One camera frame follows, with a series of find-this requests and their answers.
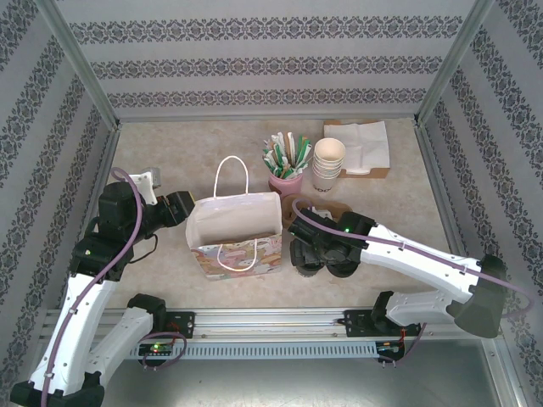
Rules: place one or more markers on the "white paper bag cartoon print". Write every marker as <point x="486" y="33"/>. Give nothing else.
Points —
<point x="237" y="212"/>

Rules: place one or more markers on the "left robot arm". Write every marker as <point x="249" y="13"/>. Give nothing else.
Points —
<point x="76" y="330"/>

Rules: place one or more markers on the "brown pulp cup carrier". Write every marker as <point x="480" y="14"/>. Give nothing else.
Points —
<point x="339" y="208"/>

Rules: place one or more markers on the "white paper cup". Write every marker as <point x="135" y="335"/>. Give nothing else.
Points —
<point x="327" y="174"/>
<point x="327" y="170"/>
<point x="326" y="178"/>
<point x="324" y="188"/>
<point x="330" y="150"/>
<point x="328" y="166"/>

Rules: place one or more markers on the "pink plastic cup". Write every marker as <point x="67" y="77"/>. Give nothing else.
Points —
<point x="286" y="184"/>

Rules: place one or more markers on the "brown cardboard napkin tray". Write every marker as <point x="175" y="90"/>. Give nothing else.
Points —
<point x="377" y="173"/>

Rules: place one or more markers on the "white paper wrapped stirrer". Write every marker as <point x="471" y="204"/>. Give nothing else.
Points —
<point x="278" y="146"/>
<point x="291" y="144"/>
<point x="308" y="152"/>

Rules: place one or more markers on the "green white wrapped stirrer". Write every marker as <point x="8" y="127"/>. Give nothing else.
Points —
<point x="269" y="154"/>

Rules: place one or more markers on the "brown wooden stirrer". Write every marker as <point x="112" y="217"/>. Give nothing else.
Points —
<point x="285" y="154"/>

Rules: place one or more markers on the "small dark circuit board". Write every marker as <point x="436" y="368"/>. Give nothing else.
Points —
<point x="390" y="347"/>

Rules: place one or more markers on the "circuit board with green light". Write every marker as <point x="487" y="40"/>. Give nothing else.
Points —
<point x="157" y="349"/>

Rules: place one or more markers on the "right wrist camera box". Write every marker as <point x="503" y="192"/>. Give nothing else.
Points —
<point x="320" y="212"/>

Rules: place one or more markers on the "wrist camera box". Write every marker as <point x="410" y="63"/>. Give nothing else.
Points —
<point x="320" y="212"/>
<point x="146" y="182"/>

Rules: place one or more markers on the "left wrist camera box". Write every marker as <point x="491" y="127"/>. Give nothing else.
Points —
<point x="146" y="182"/>

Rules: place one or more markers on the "aluminium side rail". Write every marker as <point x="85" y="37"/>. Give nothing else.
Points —
<point x="432" y="169"/>
<point x="108" y="152"/>

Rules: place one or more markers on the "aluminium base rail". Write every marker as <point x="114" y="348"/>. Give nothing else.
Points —
<point x="271" y="324"/>

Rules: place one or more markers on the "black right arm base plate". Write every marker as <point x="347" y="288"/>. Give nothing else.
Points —
<point x="358" y="324"/>

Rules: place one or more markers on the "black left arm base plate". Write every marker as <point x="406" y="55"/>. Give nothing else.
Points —
<point x="184" y="324"/>

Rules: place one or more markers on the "aluminium frame post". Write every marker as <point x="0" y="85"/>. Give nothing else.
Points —
<point x="78" y="63"/>
<point x="451" y="63"/>

